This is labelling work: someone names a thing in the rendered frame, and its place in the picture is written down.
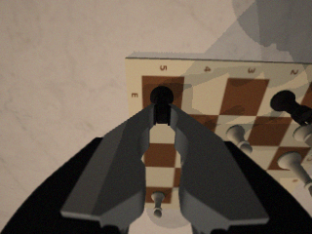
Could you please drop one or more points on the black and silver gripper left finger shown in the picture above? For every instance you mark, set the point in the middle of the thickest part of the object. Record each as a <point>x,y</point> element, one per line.
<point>102,184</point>

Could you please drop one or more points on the white pawn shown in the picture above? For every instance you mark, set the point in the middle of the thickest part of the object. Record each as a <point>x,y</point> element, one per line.
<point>158,197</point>
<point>237,133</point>

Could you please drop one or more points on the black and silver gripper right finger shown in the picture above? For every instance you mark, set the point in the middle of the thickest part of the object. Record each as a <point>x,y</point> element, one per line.
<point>221,187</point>

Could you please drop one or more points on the brown and cream chessboard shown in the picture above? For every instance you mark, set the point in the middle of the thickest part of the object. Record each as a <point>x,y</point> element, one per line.
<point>219,94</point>

